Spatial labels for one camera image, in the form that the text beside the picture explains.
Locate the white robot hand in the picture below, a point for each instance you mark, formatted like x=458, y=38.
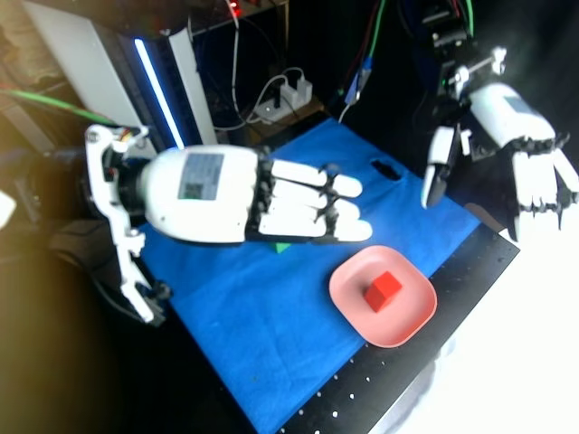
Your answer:
x=511, y=113
x=163, y=199

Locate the green rectangular block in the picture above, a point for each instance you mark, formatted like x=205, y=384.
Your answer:
x=281, y=248

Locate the red cube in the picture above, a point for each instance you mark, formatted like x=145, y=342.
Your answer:
x=382, y=294

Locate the pink square plate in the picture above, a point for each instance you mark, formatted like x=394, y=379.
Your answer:
x=353, y=280

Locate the blue cloth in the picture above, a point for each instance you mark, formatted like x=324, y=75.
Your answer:
x=253, y=307

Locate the blue plug connector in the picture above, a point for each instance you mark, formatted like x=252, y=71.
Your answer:
x=362, y=77

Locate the white tower case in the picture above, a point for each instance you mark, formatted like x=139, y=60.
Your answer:
x=90, y=59

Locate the white power strip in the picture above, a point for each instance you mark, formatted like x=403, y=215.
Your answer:
x=294, y=92

